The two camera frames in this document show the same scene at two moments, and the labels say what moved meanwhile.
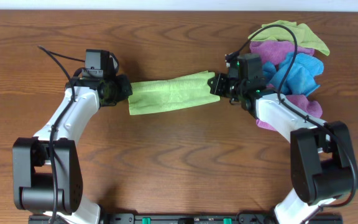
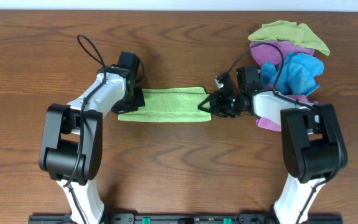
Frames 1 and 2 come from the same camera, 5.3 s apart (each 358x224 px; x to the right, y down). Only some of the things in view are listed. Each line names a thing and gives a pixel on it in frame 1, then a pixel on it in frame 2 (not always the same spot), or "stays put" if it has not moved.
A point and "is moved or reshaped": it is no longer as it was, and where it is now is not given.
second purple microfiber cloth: x=275 y=51 stays put
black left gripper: x=124 y=88 to x=130 y=101
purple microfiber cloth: x=310 y=107 stays put
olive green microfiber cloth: x=304 y=36 stays put
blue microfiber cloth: x=301 y=80 stays put
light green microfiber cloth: x=160 y=96 is moved or reshaped
